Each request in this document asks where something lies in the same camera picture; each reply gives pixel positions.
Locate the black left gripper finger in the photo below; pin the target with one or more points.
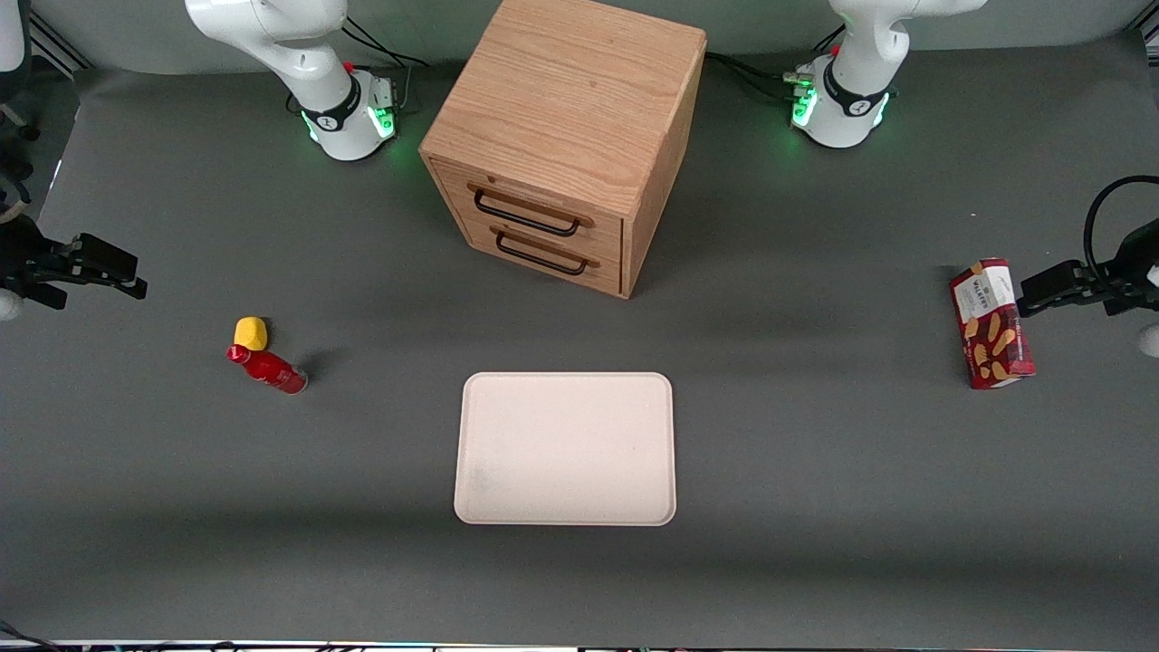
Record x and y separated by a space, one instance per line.
1059 281
1085 294

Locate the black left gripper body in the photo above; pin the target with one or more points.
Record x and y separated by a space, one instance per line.
1119 275

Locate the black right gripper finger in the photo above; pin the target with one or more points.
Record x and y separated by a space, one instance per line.
113 284
107 257

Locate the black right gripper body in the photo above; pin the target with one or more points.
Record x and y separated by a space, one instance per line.
27 258

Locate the red coke bottle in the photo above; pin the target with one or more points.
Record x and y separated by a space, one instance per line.
272 369

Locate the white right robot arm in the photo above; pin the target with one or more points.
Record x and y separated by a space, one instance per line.
308 63

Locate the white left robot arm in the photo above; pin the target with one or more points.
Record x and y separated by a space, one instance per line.
856 81

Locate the cream rectangular tray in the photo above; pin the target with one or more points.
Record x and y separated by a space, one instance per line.
566 448

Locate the red cookie box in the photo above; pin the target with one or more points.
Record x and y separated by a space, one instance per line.
991 326

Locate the black office chair base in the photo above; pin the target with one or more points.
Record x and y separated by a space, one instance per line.
16 127

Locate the yellow toy lemon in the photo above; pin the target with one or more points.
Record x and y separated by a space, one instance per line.
251 332

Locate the oak wooden drawer cabinet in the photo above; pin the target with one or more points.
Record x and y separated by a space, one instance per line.
561 100

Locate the aluminium frame rail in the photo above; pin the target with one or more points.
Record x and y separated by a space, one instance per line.
59 43
1150 36

